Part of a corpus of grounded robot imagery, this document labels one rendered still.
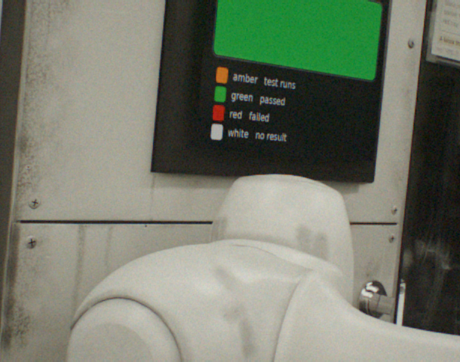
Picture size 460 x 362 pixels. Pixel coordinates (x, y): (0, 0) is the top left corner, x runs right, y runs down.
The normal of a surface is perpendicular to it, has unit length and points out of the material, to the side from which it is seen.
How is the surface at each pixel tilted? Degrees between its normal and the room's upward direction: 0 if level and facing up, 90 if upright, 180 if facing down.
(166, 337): 60
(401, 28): 90
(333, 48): 90
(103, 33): 90
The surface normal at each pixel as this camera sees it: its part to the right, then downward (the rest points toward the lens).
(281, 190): -0.04, -0.59
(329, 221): 0.64, -0.27
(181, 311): 0.32, -0.62
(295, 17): 0.69, 0.10
